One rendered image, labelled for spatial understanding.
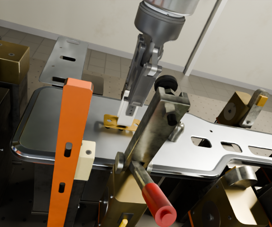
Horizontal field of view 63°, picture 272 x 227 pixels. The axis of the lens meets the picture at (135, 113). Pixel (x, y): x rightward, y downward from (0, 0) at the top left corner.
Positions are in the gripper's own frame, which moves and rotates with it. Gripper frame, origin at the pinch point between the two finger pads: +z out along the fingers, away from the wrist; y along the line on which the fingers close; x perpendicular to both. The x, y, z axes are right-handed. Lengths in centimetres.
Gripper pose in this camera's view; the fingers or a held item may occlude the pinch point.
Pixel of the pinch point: (127, 108)
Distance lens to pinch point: 46.1
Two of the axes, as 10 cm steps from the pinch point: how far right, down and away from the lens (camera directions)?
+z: -2.9, 7.4, 6.0
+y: -0.8, -6.5, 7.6
